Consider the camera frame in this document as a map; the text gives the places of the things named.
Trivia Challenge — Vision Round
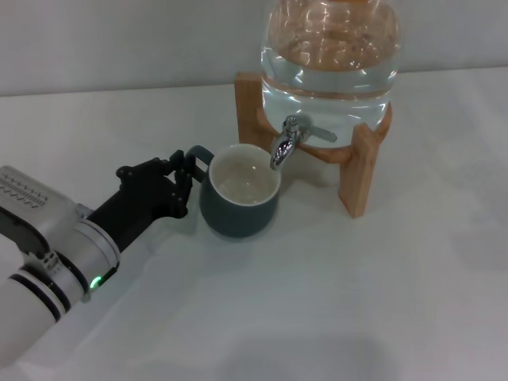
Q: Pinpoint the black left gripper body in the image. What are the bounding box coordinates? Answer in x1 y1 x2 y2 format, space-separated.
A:
85 158 184 253

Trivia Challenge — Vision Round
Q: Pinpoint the dark mug with white interior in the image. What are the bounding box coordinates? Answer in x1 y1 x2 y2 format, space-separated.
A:
186 144 281 241

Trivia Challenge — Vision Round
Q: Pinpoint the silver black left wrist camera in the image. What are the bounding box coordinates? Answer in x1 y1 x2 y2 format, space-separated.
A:
0 165 77 263

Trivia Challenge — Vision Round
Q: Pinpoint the wooden dispenser stand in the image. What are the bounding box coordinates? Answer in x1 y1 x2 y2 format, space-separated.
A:
233 71 394 219

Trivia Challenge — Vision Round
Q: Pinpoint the chrome faucet with lever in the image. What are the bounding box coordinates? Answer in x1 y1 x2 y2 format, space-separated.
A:
271 114 338 171

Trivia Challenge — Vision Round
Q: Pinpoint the clear glass water dispenser jar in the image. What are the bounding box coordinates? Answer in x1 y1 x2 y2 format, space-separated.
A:
260 0 401 150

